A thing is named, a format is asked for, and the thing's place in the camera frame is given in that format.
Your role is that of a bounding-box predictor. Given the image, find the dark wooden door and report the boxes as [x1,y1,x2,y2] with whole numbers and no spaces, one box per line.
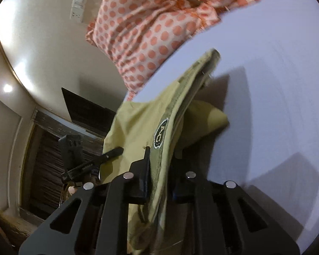
[21,107,105,220]

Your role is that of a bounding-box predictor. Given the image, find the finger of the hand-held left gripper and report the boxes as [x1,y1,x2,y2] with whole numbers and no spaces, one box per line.
[98,147,124,164]

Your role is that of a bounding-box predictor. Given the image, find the black flat screen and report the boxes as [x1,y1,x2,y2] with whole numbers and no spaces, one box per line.
[61,87,118,136]

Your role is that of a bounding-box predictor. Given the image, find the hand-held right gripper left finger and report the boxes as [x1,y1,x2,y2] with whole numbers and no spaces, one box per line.
[19,146,151,255]

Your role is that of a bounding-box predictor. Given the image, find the orange polka dot pillow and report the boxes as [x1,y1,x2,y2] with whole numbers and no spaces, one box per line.
[85,0,301,102]

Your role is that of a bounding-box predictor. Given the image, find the white bed sheet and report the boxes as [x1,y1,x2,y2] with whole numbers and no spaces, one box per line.
[126,0,319,253]

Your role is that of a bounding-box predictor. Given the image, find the yellow-green pants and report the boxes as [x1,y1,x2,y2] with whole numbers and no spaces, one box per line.
[99,48,229,255]

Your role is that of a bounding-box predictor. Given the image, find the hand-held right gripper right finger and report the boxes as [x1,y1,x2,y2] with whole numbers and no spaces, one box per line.
[172,159,301,255]

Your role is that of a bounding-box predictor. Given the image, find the white wall switch panel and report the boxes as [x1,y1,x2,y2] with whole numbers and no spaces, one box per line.
[70,0,89,23]

